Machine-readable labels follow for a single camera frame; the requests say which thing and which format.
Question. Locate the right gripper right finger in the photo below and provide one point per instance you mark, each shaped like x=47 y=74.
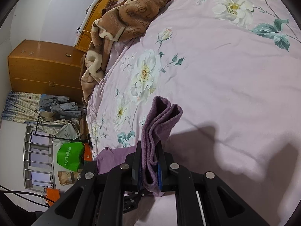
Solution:
x=167 y=177

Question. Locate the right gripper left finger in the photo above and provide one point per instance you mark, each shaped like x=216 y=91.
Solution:
x=134 y=161

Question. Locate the purple knit pants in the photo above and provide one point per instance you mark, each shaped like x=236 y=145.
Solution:
x=161 y=119

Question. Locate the pile of grey clothes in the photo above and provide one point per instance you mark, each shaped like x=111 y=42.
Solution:
x=54 y=107

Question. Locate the orange cardboard box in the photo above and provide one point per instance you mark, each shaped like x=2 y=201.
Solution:
x=87 y=153

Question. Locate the green shopping bag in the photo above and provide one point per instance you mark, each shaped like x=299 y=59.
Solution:
x=69 y=155

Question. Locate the metal window grille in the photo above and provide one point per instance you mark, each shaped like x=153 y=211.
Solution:
x=38 y=164

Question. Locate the floral window curtain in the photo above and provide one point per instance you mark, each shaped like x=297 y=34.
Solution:
x=21 y=106

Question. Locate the pink floral duvet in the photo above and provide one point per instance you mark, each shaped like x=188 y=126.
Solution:
x=234 y=68

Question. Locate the wooden wardrobe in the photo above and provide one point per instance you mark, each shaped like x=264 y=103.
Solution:
x=46 y=68

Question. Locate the brown fleece blanket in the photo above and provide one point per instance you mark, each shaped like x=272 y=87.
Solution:
x=125 y=21

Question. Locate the wooden headboard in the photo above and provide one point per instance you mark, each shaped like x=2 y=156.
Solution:
x=94 y=12

